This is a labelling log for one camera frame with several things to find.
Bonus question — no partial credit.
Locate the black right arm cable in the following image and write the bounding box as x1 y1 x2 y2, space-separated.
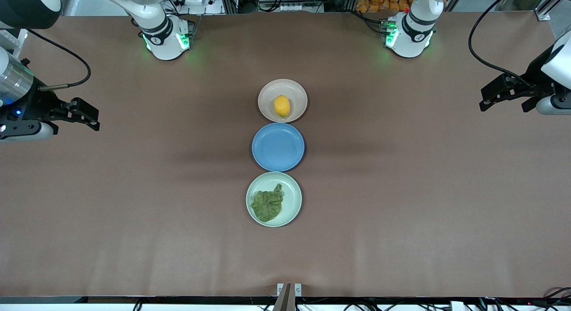
26 29 92 91

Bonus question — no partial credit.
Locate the black table edge rail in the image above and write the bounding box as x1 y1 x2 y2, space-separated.
0 295 571 305

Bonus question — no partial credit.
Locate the yellow lemon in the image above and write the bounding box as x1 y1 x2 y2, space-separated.
273 95 291 119

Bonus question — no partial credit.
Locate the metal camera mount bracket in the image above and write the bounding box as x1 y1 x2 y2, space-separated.
273 282 303 311

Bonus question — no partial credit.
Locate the green lettuce leaf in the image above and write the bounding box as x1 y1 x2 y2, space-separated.
250 183 285 223

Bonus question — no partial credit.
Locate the light green round plate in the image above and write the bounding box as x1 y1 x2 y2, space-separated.
246 171 303 228

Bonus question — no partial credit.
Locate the bag of orange items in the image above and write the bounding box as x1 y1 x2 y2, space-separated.
355 0 414 14

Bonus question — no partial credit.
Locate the beige round plate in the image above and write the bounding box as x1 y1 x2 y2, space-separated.
257 79 308 124

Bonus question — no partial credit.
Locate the aluminium frame profile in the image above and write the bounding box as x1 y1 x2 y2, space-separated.
533 0 571 22

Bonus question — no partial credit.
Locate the blue round plate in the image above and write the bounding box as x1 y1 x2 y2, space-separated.
251 122 306 172

